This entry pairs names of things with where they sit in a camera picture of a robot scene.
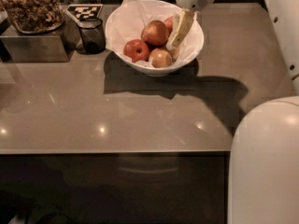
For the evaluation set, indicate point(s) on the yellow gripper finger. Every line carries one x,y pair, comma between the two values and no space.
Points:
182,24

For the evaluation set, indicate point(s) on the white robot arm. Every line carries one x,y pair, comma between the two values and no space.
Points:
263,182

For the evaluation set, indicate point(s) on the yellow apple at right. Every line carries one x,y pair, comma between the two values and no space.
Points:
174,53

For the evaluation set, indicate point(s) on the top left red-yellow apple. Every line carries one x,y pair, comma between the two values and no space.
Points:
155,33

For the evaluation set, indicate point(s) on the yellow-red front apple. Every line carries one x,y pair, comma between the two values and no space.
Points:
160,58

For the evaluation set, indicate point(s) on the white ceramic bowl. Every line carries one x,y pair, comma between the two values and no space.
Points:
124,22

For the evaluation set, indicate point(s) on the white paper bowl liner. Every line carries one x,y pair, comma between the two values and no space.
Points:
130,14

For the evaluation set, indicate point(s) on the red apple at left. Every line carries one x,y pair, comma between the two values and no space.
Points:
137,50

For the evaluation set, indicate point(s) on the black mesh cup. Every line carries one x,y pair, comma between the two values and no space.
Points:
92,35

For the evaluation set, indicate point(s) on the black white fiducial marker card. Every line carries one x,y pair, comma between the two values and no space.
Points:
85,11

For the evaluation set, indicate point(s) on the grey metal box stand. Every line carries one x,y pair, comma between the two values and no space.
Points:
53,47

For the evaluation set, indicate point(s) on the glass container of granola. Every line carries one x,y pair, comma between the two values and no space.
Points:
34,16

